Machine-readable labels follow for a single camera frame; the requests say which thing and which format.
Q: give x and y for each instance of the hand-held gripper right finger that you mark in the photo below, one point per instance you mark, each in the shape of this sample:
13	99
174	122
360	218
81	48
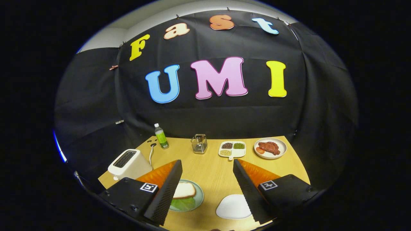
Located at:
249	192

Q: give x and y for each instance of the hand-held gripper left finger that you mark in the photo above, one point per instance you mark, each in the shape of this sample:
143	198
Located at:
165	199

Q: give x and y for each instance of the green lettuce leaf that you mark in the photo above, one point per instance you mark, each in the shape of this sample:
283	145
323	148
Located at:
183	204

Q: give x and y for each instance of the brown crust toast slice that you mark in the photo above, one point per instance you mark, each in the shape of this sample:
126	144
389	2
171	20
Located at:
184	190

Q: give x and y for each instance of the white square plate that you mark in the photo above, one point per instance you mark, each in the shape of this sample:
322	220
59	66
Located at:
232	207

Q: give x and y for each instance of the pale green round plate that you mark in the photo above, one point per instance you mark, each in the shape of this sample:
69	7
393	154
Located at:
199	192

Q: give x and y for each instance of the white divided dish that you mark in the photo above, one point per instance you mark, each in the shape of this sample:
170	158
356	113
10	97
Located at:
239	153

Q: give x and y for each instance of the orange carrot slice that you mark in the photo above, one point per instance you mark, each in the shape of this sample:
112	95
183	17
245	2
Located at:
260	150

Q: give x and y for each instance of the white toaster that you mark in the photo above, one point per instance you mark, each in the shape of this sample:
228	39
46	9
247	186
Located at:
135	166

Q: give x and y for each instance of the pile of pale soybeans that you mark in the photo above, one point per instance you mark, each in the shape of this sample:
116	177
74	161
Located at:
225	152

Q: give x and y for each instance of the pile of green beans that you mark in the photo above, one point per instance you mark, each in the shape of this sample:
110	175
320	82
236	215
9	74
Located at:
239	146

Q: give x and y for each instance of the brown steak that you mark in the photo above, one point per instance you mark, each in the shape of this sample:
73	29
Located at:
269	147

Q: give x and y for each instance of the pile of dark red beans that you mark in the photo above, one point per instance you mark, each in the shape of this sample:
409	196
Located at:
227	145

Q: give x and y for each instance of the round white plate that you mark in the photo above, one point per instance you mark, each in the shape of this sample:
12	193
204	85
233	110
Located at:
283	148

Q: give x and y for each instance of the green label plastic bottle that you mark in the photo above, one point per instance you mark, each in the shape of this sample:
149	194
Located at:
161	138

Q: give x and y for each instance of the black backdrop cloth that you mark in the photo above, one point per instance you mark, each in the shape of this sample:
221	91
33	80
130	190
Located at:
224	118

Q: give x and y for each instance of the bright screen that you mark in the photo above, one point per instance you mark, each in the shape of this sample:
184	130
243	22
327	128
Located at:
59	147

